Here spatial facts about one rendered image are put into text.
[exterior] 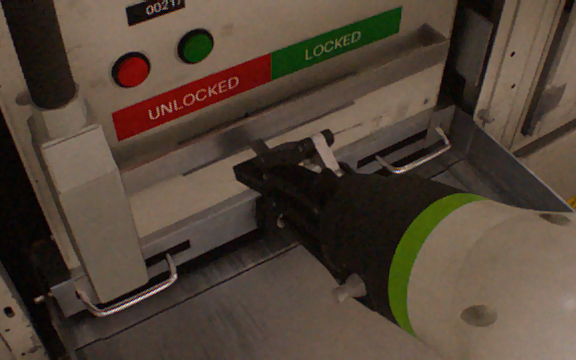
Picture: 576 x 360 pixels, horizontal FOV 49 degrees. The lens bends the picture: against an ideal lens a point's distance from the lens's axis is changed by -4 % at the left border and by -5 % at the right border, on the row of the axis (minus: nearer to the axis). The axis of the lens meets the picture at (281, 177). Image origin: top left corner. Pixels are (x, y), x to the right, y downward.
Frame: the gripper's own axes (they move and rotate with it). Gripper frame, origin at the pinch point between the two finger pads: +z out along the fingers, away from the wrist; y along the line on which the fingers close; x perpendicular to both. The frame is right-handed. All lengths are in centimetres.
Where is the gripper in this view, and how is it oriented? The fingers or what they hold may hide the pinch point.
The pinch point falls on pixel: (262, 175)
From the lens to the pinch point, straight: 60.6
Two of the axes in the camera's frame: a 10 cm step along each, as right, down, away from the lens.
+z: -4.5, -2.1, 8.7
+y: 2.6, 9.0, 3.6
